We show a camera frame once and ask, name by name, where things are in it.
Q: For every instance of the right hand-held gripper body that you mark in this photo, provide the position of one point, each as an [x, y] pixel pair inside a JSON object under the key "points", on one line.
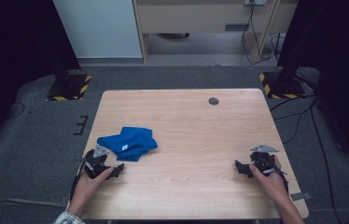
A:
{"points": [[261, 158]]}

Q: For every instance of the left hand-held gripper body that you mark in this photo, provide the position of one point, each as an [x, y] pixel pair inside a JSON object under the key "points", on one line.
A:
{"points": [[96, 161]]}

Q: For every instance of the blue cloth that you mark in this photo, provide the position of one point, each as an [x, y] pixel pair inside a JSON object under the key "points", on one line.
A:
{"points": [[132, 143]]}

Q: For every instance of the person's right hand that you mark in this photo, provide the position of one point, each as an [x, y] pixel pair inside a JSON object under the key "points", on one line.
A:
{"points": [[272, 185]]}

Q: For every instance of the person's left hand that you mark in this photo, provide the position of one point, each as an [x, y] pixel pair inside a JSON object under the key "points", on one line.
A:
{"points": [[84, 189]]}

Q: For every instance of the grey tape piece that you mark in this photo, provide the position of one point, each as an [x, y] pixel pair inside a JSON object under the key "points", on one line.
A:
{"points": [[64, 200], [300, 196]]}

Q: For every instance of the grey round table grommet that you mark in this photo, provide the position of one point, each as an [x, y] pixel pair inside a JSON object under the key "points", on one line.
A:
{"points": [[213, 101]]}

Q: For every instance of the black striped stand base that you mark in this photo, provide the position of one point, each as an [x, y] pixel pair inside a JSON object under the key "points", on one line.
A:
{"points": [[283, 87], [70, 88]]}

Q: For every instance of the white cabinet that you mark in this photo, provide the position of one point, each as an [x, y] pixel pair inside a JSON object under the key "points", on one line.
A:
{"points": [[101, 28]]}

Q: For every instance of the black curtain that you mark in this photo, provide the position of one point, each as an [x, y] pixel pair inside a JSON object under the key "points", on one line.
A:
{"points": [[14, 46], [337, 46]]}

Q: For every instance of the dark flat object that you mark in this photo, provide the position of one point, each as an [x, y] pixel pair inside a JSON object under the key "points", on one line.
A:
{"points": [[173, 35]]}

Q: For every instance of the light wooden desk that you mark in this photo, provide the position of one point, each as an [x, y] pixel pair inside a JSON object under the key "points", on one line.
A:
{"points": [[194, 17]]}

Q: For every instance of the white power strip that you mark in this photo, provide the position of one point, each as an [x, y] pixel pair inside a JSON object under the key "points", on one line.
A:
{"points": [[255, 2]]}

